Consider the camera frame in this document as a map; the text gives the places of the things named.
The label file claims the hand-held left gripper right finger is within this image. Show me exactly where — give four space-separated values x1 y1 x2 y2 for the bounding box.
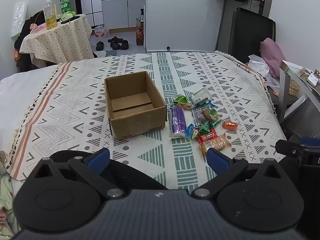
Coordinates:
191 147 287 200

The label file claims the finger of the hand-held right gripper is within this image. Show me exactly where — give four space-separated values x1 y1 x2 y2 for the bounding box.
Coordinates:
275 137 320 158

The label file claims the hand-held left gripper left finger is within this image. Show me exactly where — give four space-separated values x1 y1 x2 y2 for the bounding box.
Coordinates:
32 148 126 200

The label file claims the red-edged biscuit packet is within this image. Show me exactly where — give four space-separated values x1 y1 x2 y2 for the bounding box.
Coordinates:
200 133 231 154

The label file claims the red candy packet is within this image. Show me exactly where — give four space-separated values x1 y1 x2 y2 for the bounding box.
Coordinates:
197 128 218 143

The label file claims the green-edged biscuit packet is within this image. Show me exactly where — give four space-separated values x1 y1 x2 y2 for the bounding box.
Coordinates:
202 107 221 122

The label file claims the purple snack packet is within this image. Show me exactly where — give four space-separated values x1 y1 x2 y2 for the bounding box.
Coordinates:
169 106 187 139

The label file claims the brown cardboard box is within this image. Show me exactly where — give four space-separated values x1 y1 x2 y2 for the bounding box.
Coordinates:
104 71 167 141

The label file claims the clear cake packet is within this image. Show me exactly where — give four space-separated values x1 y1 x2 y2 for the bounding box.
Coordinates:
190 87 211 105

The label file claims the green snack packet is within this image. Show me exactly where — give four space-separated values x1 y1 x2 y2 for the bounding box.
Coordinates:
197 121 211 133

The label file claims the orange candy packet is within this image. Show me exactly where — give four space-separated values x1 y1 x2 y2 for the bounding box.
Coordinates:
222 120 238 131

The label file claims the grey metal desk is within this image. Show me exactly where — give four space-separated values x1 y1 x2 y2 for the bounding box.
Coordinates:
277 59 320 145

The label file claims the clear purple candy packet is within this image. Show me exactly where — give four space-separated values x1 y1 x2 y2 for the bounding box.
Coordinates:
193 110 206 122

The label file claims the wicker basket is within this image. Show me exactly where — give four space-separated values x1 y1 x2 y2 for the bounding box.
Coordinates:
289 79 301 96

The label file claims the patterned blanket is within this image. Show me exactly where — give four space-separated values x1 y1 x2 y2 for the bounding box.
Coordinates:
5 51 288 191

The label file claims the white plastic bag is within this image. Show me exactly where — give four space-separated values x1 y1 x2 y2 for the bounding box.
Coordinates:
246 54 280 87

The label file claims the pink cloth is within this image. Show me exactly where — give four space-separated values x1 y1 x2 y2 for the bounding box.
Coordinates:
259 38 287 79

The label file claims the green floral cloth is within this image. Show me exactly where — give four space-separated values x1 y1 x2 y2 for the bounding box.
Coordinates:
0 151 20 240

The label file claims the white bed sheet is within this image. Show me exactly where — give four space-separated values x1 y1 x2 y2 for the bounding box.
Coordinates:
0 64 60 140

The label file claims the black chair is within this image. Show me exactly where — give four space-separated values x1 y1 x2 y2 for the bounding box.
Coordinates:
228 7 276 64

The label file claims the table with dotted tablecloth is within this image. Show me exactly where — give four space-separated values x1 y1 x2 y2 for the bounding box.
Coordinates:
19 14 93 68

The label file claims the red-brown bottle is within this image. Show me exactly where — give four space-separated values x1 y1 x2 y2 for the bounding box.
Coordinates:
136 18 145 46

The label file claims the green tissue pack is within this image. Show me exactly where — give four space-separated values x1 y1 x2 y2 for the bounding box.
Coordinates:
61 11 77 22

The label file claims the white refrigerator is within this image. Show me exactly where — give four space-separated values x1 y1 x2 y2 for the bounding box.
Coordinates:
146 0 227 53

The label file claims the grey kitchen cabinet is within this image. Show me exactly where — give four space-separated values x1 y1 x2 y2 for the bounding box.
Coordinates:
101 0 147 30

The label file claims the dark clothes pile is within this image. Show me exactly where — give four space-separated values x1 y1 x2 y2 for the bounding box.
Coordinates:
14 10 45 68

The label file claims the yellow oil bottle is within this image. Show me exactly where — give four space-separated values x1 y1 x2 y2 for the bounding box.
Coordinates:
43 0 58 30

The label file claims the green soda bottle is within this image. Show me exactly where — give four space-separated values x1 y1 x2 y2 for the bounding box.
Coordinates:
60 0 71 15

